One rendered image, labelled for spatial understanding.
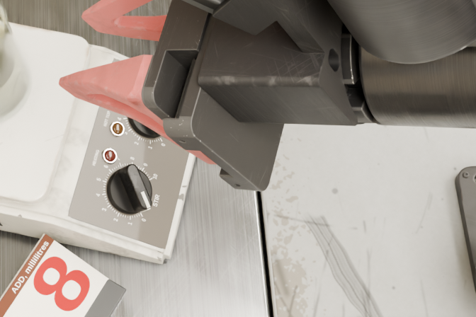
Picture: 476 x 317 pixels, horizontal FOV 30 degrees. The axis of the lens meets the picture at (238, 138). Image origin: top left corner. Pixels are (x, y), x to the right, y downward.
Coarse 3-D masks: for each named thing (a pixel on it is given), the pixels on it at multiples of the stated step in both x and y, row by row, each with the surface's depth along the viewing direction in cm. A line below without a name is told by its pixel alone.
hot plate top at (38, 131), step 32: (32, 32) 60; (32, 64) 59; (64, 64) 59; (32, 96) 58; (64, 96) 58; (0, 128) 57; (32, 128) 57; (64, 128) 57; (0, 160) 56; (32, 160) 56; (0, 192) 56; (32, 192) 56
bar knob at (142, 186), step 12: (120, 168) 60; (132, 168) 58; (108, 180) 59; (120, 180) 59; (132, 180) 58; (144, 180) 60; (108, 192) 59; (120, 192) 59; (132, 192) 58; (144, 192) 58; (120, 204) 59; (132, 204) 59; (144, 204) 58
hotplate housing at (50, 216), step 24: (96, 48) 62; (72, 120) 59; (72, 144) 59; (72, 168) 58; (192, 168) 64; (72, 192) 58; (0, 216) 58; (24, 216) 57; (48, 216) 57; (72, 240) 60; (96, 240) 59; (120, 240) 59; (168, 240) 61
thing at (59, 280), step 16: (48, 256) 59; (64, 256) 60; (48, 272) 60; (64, 272) 60; (80, 272) 61; (32, 288) 59; (48, 288) 60; (64, 288) 60; (80, 288) 61; (16, 304) 58; (32, 304) 59; (48, 304) 60; (64, 304) 60; (80, 304) 61
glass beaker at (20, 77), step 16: (0, 0) 51; (0, 16) 54; (0, 48) 50; (16, 48) 54; (0, 64) 52; (16, 64) 54; (0, 80) 53; (16, 80) 55; (0, 96) 54; (16, 96) 56; (0, 112) 56; (16, 112) 57
